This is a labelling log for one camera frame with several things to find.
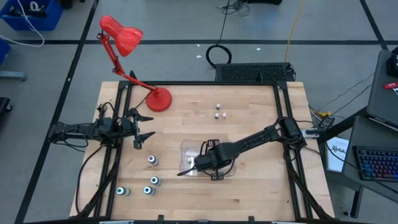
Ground tangled black cables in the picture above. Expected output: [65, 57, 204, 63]
[220, 0, 251, 17]

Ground black adapter box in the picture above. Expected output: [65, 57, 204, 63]
[320, 114, 336, 128]

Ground blue storage crate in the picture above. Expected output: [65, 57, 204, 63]
[0, 39, 11, 67]
[0, 0, 64, 32]

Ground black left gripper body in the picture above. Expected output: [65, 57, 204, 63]
[119, 117, 140, 139]

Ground clear plastic bin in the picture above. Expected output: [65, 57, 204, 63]
[179, 136, 236, 177]

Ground black aluminium frame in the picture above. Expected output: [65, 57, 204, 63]
[71, 80, 336, 222]

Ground black computer tower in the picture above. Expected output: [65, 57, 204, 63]
[214, 62, 296, 84]

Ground black desk device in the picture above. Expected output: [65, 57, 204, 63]
[386, 45, 398, 78]

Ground light gray desk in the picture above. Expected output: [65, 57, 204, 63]
[366, 49, 398, 128]

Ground red desk lamp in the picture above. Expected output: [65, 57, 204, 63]
[96, 15, 173, 113]

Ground dark gray desk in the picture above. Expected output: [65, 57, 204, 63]
[320, 114, 398, 218]

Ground gray hub box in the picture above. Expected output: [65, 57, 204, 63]
[300, 128, 326, 139]

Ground printed paper sheet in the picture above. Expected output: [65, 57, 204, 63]
[325, 136, 349, 174]

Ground black coiled cable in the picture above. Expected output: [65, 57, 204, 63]
[205, 0, 233, 69]

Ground white cable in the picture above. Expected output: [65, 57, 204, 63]
[0, 0, 46, 49]

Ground backlit black keyboard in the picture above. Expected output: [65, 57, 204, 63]
[352, 145, 398, 183]

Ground black table cable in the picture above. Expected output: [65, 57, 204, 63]
[74, 143, 108, 215]

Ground yellow cable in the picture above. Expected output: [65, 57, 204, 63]
[284, 0, 306, 62]

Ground gray stand base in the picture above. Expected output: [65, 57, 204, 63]
[0, 70, 28, 82]

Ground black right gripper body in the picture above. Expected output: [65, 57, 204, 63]
[193, 145, 231, 172]

